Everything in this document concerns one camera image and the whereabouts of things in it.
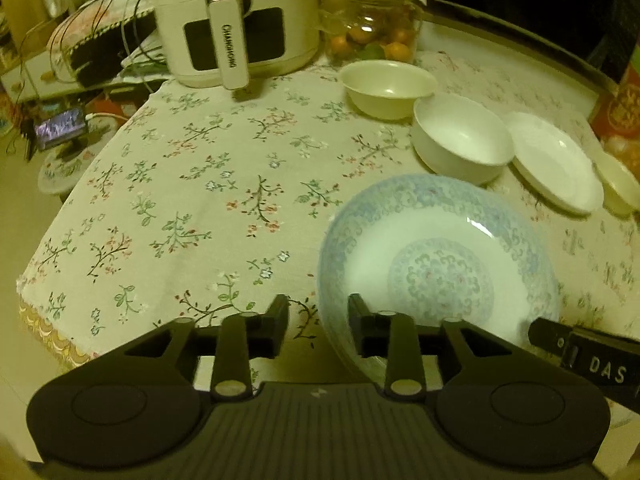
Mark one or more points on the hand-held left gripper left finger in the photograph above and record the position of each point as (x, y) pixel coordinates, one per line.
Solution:
(280, 325)

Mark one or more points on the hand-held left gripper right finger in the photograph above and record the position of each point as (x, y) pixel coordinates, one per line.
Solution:
(357, 325)

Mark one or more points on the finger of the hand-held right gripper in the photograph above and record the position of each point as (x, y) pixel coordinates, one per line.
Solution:
(547, 337)

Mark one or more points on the blue patterned plate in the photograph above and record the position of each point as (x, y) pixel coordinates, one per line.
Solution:
(450, 240)

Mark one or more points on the cream bowl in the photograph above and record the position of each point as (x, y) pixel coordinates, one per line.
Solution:
(385, 80)
(620, 185)

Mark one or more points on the floral tablecloth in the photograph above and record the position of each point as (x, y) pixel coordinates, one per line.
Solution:
(200, 185)

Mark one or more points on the white plate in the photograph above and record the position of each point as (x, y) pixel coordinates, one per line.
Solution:
(555, 160)

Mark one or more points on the white ceramic bowl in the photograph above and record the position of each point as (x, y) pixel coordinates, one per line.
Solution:
(465, 130)

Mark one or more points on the red orange gift box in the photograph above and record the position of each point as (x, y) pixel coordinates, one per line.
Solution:
(622, 110)

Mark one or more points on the round white stool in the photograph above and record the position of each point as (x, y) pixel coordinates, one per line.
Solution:
(55, 175)

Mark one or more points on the glass jar of small oranges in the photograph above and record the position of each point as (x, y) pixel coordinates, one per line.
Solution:
(370, 35)

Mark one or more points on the phone with lit screen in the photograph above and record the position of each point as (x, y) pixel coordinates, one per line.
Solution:
(60, 127)

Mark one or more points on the black box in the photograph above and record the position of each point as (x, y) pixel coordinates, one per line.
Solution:
(100, 52)

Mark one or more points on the white shelf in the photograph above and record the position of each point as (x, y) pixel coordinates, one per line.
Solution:
(50, 85)

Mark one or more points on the black microwave oven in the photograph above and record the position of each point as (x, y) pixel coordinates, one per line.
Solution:
(525, 0)

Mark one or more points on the floral cushion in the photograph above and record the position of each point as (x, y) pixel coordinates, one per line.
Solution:
(100, 15)

